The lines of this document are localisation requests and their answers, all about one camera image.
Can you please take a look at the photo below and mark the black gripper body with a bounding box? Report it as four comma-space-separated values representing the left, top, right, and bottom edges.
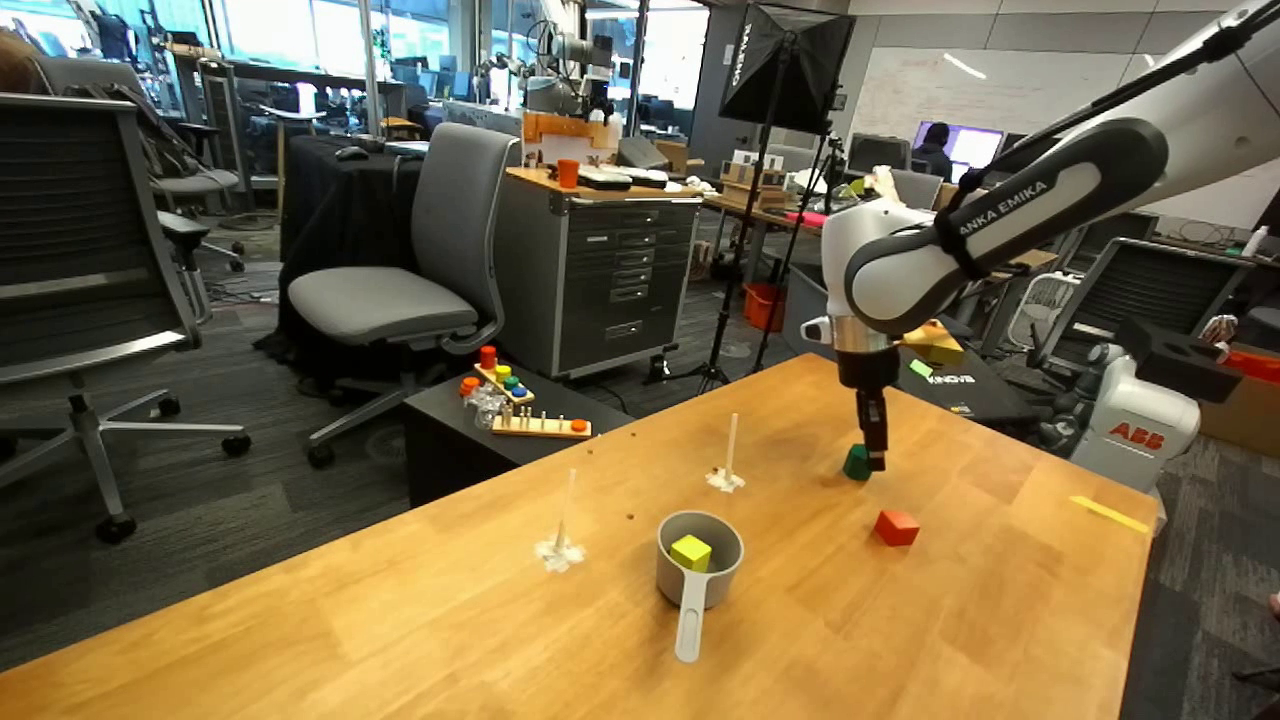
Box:
847, 378, 895, 436

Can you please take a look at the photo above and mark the orange wooden block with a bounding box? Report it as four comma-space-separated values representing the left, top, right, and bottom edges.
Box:
872, 507, 925, 552

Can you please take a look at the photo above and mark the yellow wooden block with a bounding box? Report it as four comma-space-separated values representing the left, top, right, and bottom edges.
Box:
668, 530, 718, 571

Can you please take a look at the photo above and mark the white ABB robot base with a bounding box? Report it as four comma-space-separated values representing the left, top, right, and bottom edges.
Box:
1068, 340, 1204, 490

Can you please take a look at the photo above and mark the grey storage bin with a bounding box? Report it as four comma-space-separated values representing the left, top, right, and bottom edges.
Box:
782, 261, 847, 360

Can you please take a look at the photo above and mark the red bucket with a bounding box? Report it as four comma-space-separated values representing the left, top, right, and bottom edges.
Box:
740, 279, 789, 334

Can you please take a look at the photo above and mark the grey measuring cup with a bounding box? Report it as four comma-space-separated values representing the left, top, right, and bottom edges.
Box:
651, 507, 754, 666

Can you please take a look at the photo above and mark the cluttered wooden desk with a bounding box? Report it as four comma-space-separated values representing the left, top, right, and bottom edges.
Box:
704, 180, 827, 241

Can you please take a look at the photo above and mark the yellow tape strip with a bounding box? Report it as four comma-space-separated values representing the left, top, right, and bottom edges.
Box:
1064, 490, 1158, 539

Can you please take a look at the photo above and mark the person in dark top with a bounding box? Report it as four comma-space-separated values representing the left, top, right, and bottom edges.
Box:
915, 119, 962, 184

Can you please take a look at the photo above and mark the grey drawer cabinet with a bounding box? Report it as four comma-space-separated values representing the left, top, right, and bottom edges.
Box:
492, 164, 708, 384

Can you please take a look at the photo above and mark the black screen panel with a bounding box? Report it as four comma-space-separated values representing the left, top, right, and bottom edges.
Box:
1064, 237, 1260, 366

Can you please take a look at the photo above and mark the wooden board toy orange button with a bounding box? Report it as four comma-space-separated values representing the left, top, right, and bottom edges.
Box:
486, 406, 602, 443

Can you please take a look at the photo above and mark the black softbox on stand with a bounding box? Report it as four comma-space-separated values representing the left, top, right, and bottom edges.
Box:
692, 5, 859, 387

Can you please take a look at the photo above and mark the multicoloured wooden peg toy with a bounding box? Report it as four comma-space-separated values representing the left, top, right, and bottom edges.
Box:
458, 340, 539, 413

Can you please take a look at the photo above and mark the brown cardboard box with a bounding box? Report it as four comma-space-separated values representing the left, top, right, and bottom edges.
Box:
1196, 374, 1280, 465

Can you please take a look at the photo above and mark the red box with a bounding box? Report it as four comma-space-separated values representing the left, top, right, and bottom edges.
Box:
1218, 340, 1280, 390

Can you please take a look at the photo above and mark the grey office chair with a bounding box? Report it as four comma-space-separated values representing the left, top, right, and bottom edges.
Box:
283, 119, 525, 471

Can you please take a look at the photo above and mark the black cloth covered table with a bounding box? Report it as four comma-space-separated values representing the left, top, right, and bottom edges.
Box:
261, 127, 433, 384

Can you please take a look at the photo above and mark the grey swivel chair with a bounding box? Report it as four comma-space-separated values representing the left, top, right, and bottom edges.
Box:
37, 52, 253, 274

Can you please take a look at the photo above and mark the black mesh office chair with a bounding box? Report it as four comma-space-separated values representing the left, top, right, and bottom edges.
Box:
0, 88, 256, 546

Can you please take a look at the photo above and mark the lit wall monitor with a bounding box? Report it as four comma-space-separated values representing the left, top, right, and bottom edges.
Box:
912, 116, 1012, 177

